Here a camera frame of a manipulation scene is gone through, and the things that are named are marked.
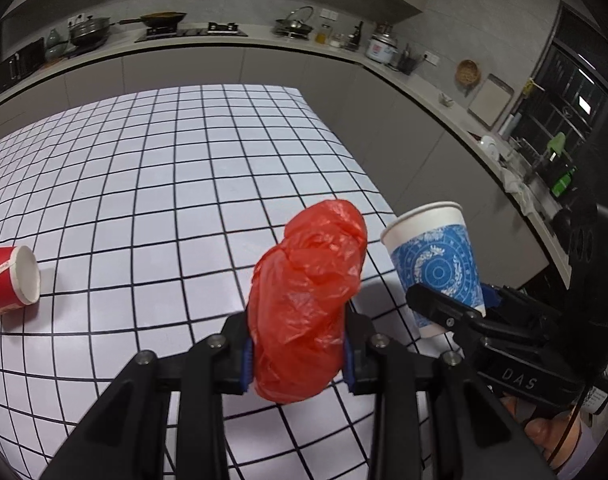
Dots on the red and white paper cup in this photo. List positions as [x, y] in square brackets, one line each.
[9, 280]

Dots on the dark barred window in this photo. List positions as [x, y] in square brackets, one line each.
[568, 95]

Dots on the white bowl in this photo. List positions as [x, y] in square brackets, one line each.
[488, 146]

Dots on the person's right hand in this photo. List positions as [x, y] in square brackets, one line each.
[541, 430]

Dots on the green bottle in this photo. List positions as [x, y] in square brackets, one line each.
[562, 182]

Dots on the steel kettle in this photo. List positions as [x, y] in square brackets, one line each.
[294, 24]

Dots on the white wall socket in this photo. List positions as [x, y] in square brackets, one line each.
[328, 14]
[80, 17]
[431, 59]

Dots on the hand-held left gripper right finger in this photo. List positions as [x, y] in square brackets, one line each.
[350, 367]

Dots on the dark utensil holder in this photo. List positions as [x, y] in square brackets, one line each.
[408, 62]

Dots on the black microwave oven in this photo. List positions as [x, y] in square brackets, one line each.
[16, 67]

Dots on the round wicker basket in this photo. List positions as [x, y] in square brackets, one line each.
[467, 72]

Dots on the pale cutting board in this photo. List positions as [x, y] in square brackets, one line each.
[489, 101]

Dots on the red plastic bag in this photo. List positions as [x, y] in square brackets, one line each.
[304, 300]

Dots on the blue patterned paper cup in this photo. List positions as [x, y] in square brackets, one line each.
[438, 260]

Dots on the black gas stove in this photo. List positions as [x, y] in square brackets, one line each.
[196, 31]

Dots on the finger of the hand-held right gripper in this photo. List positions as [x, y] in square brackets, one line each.
[438, 307]
[508, 305]

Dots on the kitchen counter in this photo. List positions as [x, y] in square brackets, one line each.
[234, 55]

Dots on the small white mortar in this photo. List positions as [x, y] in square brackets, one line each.
[446, 100]

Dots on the green dish brush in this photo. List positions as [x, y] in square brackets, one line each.
[557, 145]

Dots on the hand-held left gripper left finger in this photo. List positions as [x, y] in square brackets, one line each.
[245, 365]

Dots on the steel pot with lid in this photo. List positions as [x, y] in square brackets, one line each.
[90, 32]

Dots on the grey dish cloth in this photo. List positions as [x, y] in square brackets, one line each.
[521, 190]

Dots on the white rice cooker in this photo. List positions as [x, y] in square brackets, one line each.
[382, 46]

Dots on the orange liquid bottle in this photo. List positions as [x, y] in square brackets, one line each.
[324, 36]

